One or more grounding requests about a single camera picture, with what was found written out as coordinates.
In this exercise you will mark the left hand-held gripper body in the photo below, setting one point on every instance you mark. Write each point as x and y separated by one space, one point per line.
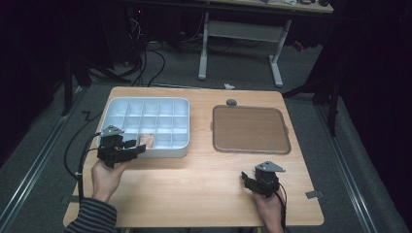
111 152

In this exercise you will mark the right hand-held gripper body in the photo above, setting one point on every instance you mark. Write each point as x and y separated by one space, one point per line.
267 184

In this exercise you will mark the peach sock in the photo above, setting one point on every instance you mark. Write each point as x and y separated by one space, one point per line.
147 139

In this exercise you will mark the white compartment box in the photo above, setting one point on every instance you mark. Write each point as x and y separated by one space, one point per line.
162 119

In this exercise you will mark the person's right hand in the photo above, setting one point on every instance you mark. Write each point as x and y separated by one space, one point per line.
272 213

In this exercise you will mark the person's left hand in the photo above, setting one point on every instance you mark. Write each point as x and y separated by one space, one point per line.
105 183

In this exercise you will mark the grey tape piece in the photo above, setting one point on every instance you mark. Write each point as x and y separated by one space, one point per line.
314 194

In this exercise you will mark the brown tray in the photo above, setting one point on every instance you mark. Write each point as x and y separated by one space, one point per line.
249 129

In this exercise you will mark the black stand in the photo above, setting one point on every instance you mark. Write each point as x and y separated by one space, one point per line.
333 106
67 90

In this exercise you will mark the grey round table grommet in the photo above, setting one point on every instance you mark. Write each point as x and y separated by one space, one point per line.
231 103

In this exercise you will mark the white crumpled paper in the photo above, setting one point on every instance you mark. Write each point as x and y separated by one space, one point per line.
229 86

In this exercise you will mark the white-legged wooden desk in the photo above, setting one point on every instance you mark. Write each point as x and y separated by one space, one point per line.
243 30

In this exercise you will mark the metal floor rail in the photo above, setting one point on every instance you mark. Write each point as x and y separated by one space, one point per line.
346 168
35 165

